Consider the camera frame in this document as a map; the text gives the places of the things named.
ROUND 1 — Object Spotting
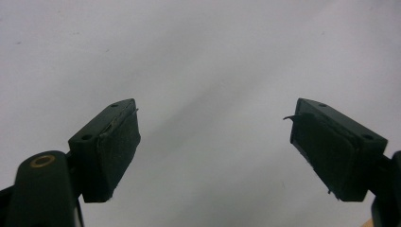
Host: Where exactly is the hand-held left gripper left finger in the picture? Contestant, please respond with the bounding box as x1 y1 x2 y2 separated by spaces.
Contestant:
67 97 142 203

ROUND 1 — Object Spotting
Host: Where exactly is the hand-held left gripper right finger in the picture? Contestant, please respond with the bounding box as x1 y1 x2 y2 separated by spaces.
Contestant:
283 97 390 202

